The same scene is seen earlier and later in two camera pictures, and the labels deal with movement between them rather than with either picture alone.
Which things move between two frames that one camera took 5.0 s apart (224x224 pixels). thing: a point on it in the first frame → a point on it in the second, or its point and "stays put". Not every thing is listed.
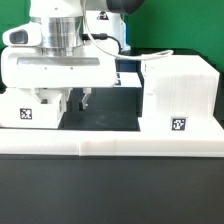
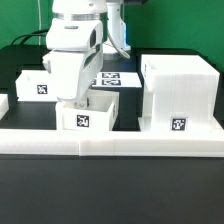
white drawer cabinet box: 179,93 stays put
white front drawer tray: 19,110 → 98,114
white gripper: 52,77 → 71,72
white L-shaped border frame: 113,143 stays put
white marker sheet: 127,79 stays put
